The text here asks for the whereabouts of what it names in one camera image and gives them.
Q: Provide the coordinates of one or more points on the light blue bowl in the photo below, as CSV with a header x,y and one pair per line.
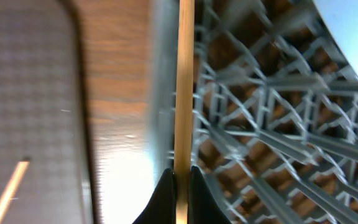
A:
x,y
341,19

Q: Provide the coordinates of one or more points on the brown serving tray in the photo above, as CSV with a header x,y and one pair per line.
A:
x,y
42,113

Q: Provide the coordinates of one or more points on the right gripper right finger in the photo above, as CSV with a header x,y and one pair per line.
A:
x,y
203,209

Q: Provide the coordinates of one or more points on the grey dishwasher rack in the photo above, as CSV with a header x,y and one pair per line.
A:
x,y
275,113

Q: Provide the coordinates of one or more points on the wooden chopstick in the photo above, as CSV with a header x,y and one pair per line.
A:
x,y
183,108
12,186

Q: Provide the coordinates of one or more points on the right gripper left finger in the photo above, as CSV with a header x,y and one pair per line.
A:
x,y
161,208

